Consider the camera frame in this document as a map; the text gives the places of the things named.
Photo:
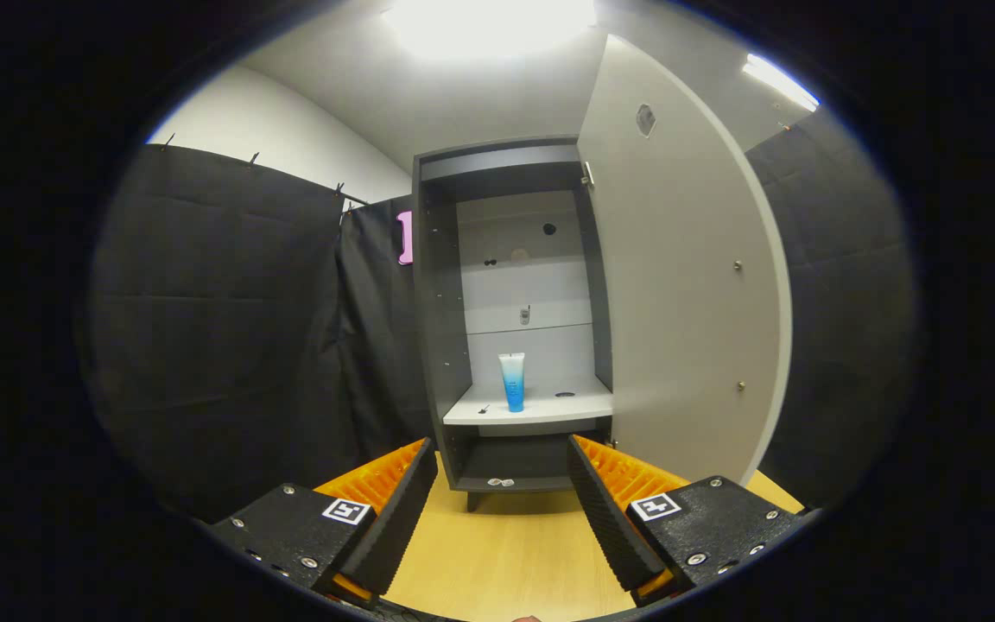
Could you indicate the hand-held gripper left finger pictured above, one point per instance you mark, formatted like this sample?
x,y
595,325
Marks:
x,y
398,518

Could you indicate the dark grey cabinet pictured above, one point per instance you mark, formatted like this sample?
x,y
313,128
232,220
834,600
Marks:
x,y
441,302

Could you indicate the black backdrop cloth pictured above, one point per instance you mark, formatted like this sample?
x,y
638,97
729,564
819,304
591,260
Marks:
x,y
238,328

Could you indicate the white and blue tube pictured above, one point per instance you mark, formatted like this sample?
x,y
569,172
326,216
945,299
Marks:
x,y
512,384

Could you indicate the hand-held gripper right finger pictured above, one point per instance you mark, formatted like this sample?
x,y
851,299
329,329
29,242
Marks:
x,y
605,527

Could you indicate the light grey cabinet shelf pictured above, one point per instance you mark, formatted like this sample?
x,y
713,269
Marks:
x,y
541,410

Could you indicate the metal door hinge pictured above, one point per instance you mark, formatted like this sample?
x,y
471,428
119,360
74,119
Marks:
x,y
588,173

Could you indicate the beige cabinet door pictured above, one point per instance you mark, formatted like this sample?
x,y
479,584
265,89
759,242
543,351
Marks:
x,y
679,302

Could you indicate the large ceiling light panel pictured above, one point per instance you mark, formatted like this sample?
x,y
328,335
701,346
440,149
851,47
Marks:
x,y
489,26

